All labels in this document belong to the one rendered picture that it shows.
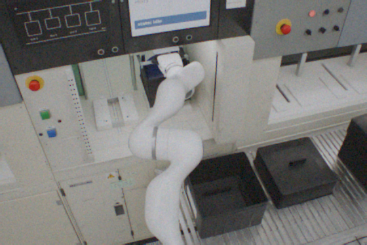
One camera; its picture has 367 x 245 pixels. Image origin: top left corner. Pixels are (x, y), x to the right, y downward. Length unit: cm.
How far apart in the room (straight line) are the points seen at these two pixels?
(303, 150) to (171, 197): 89
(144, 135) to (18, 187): 86
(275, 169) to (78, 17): 103
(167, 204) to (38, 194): 91
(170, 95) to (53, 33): 44
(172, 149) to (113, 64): 124
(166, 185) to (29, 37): 65
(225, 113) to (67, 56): 70
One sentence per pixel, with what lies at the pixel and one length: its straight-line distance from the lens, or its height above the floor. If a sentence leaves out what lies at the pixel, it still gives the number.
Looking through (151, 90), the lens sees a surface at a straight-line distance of 168.
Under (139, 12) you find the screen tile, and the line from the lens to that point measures 122.
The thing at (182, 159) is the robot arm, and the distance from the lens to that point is 103.
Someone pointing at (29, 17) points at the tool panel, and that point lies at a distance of 121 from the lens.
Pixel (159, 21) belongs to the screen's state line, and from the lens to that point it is 126.
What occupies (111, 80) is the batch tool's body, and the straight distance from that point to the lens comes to 208.
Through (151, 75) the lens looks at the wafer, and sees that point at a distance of 176.
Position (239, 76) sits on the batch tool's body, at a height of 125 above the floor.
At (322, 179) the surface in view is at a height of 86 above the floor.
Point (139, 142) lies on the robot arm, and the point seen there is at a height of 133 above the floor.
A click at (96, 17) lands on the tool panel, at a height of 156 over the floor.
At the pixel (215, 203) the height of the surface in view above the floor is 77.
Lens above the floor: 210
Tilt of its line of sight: 44 degrees down
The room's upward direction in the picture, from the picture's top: 1 degrees counter-clockwise
